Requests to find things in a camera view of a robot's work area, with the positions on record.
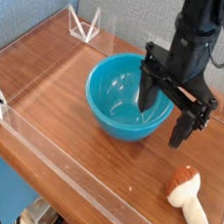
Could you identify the plush brown white mushroom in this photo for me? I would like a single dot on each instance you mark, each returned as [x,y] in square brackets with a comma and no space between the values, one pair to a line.
[182,191]

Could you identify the clear acrylic corner bracket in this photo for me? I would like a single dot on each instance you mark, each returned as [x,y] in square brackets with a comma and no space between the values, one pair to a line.
[84,31]

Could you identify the clear acrylic front barrier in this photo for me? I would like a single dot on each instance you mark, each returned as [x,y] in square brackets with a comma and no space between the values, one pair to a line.
[70,188]

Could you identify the clear acrylic barrier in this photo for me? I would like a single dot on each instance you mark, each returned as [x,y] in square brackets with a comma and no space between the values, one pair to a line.
[117,37]
[70,188]

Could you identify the blue plastic bowl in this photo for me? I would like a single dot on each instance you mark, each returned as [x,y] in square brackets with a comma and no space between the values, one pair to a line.
[112,90]

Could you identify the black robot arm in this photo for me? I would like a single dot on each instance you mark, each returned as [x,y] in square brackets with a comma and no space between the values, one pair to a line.
[201,18]

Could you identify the clear acrylic back barrier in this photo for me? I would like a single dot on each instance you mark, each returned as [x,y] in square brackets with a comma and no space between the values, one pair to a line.
[117,37]

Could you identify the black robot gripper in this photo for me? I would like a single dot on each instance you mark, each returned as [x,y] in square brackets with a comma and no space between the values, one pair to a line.
[179,74]

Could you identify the grey metal box below table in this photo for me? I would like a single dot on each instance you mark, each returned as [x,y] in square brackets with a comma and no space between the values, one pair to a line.
[39,212]

